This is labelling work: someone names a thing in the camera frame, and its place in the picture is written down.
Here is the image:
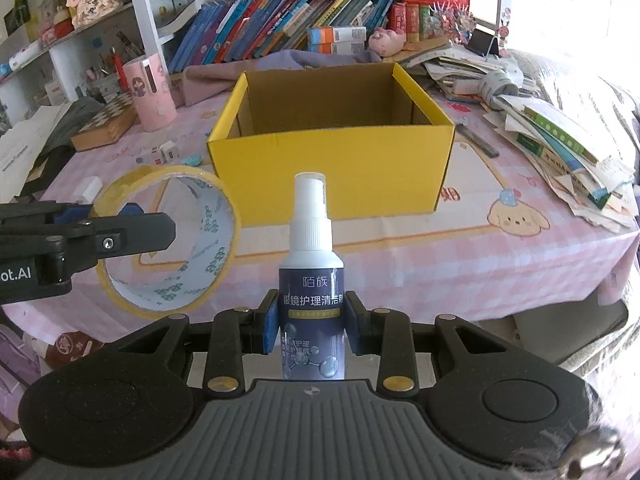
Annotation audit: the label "lilac cloth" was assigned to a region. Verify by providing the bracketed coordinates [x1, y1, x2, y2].
[250, 49, 386, 72]

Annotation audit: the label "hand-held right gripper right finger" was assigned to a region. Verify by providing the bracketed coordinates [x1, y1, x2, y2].
[345, 291, 506, 396]

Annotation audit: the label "black phone stand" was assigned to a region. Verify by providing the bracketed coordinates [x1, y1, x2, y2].
[470, 28, 501, 59]

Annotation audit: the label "white bookshelf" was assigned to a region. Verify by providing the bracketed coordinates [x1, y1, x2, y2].
[0, 0, 506, 126]

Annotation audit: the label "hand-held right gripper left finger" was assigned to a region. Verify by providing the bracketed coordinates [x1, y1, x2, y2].
[117, 287, 281, 396]

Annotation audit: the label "colourful paper decoration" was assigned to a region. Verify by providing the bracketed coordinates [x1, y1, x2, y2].
[429, 2, 477, 47]

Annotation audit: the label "orange blue small boxes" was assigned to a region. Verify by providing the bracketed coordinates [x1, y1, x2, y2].
[306, 25, 369, 56]

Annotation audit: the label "pink pig plush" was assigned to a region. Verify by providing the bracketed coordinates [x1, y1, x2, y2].
[367, 27, 409, 57]

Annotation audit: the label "pen holder with brushes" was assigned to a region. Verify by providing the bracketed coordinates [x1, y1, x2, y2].
[82, 32, 146, 98]

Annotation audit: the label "pink cylindrical cartoon container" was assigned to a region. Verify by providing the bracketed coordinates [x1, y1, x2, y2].
[122, 57, 178, 133]

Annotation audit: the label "yellow cardboard box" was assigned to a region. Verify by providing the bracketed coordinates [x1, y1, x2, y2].
[206, 62, 457, 228]

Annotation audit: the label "pink checked tablecloth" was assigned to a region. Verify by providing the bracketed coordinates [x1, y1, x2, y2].
[0, 60, 640, 343]

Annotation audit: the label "pile of papers and booklets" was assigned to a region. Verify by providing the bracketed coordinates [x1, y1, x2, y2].
[400, 42, 636, 233]

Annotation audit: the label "grey utility knife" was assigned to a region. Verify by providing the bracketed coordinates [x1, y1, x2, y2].
[456, 122, 501, 158]

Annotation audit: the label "pink cloth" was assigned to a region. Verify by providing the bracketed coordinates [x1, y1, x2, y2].
[181, 62, 251, 107]

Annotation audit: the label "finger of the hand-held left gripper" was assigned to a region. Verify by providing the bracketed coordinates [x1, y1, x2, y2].
[0, 201, 97, 227]
[0, 203, 177, 286]

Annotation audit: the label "white paper sheets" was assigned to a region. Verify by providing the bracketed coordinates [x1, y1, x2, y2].
[0, 104, 76, 178]

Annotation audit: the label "blue white spray bottle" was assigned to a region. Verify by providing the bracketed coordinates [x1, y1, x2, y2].
[277, 172, 347, 382]

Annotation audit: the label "wooden chessboard box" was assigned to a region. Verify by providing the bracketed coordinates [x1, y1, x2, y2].
[70, 92, 139, 152]

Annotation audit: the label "yellow adhesive tape roll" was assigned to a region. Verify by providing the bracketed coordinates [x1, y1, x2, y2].
[94, 165, 242, 320]

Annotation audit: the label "white eraser block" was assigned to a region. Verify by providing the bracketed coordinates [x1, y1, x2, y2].
[75, 176, 104, 204]

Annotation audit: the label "row of colourful books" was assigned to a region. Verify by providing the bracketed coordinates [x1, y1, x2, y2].
[165, 0, 401, 74]

